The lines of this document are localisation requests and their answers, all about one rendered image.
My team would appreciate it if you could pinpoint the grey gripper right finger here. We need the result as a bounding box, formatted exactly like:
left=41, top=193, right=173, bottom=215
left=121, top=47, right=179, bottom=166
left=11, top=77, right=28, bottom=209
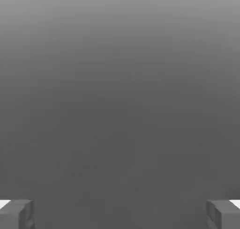
left=205, top=199, right=240, bottom=229

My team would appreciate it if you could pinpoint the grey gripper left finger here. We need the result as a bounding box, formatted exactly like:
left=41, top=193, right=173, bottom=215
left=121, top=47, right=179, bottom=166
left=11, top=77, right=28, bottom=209
left=0, top=199, right=36, bottom=229

